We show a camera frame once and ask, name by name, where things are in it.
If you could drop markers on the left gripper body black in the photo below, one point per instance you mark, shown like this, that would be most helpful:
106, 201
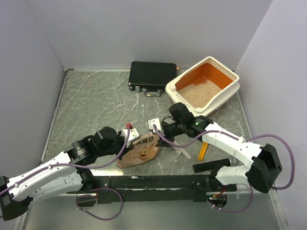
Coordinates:
117, 145

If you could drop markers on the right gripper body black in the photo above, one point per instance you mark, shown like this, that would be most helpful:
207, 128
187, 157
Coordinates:
171, 131

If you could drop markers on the beige bag sealing clip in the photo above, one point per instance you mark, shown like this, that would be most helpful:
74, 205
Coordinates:
182, 151

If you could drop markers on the pink cat litter bag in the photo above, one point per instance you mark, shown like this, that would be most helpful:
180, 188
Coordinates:
144, 150

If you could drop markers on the yellow plastic litter scoop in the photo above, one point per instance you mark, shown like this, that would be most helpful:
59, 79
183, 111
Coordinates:
202, 151

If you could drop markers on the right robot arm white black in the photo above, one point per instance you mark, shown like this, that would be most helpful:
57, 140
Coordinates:
259, 165

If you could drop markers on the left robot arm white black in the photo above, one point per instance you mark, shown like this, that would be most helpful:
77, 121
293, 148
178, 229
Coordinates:
69, 171

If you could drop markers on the clean litter granules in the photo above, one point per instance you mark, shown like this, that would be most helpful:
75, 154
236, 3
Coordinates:
200, 92

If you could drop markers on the cream orange litter box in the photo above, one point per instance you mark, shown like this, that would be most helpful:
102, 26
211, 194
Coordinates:
213, 70

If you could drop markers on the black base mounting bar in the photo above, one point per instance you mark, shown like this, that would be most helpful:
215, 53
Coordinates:
163, 187

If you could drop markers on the black carrying case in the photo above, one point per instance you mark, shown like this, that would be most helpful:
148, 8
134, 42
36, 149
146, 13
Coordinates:
151, 78

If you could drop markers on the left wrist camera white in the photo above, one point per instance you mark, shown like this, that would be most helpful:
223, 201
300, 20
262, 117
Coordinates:
130, 134

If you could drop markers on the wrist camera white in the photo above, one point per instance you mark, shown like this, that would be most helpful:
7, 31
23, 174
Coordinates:
154, 122
130, 134

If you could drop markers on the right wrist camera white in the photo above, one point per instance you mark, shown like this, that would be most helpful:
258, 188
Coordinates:
154, 122

